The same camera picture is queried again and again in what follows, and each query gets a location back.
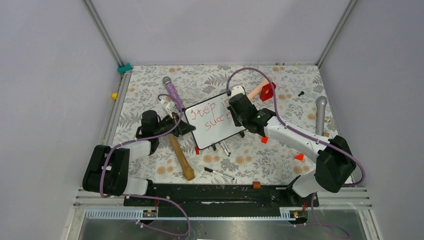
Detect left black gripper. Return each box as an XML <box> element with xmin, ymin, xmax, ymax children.
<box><xmin>154</xmin><ymin>111</ymin><xmax>195</xmax><ymax>137</ymax></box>

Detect white whiteboard black frame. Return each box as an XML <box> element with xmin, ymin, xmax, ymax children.
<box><xmin>184</xmin><ymin>92</ymin><xmax>246</xmax><ymax>150</ymax></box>

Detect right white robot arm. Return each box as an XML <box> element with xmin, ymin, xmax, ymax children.
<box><xmin>228</xmin><ymin>93</ymin><xmax>357</xmax><ymax>206</ymax></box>

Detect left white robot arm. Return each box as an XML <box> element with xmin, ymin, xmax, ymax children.
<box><xmin>82</xmin><ymin>110</ymin><xmax>196</xmax><ymax>206</ymax></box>

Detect pink toy microphone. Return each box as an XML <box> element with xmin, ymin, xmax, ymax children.
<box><xmin>247</xmin><ymin>78</ymin><xmax>269</xmax><ymax>100</ymax></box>

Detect red square block with hole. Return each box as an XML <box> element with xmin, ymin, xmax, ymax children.
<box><xmin>259</xmin><ymin>82</ymin><xmax>276</xmax><ymax>102</ymax></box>

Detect small red cube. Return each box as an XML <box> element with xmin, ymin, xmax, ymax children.
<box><xmin>261</xmin><ymin>136</ymin><xmax>269</xmax><ymax>144</ymax></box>

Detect purple glitter microphone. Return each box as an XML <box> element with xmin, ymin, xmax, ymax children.
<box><xmin>162</xmin><ymin>76</ymin><xmax>185</xmax><ymax>110</ymax></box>

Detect black capped marker by board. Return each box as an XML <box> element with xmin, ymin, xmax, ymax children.
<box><xmin>222</xmin><ymin>141</ymin><xmax>231</xmax><ymax>154</ymax></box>

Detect green capped marker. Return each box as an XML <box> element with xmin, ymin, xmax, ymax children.
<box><xmin>219</xmin><ymin>142</ymin><xmax>231</xmax><ymax>157</ymax></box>

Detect black capped marker front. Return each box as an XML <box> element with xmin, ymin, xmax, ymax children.
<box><xmin>204</xmin><ymin>167</ymin><xmax>235</xmax><ymax>180</ymax></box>

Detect small yellow cube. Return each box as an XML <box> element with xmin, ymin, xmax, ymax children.
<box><xmin>111</xmin><ymin>92</ymin><xmax>118</xmax><ymax>100</ymax></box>

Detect red triangular block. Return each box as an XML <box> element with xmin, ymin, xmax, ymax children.
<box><xmin>294</xmin><ymin>153</ymin><xmax>305</xmax><ymax>161</ymax></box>

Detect small brown wooden cube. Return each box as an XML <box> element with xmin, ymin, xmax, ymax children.
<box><xmin>252</xmin><ymin>181</ymin><xmax>262</xmax><ymax>190</ymax></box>

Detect silver grey microphone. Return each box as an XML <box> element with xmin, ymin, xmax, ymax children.
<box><xmin>315</xmin><ymin>95</ymin><xmax>328</xmax><ymax>136</ymax></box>

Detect teal corner clip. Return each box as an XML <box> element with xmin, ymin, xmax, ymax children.
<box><xmin>117</xmin><ymin>63</ymin><xmax>133</xmax><ymax>74</ymax></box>

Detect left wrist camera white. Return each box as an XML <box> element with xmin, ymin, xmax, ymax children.
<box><xmin>164</xmin><ymin>101</ymin><xmax>175</xmax><ymax>117</ymax></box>

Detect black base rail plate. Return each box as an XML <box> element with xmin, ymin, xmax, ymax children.
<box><xmin>123</xmin><ymin>181</ymin><xmax>319</xmax><ymax>218</ymax></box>

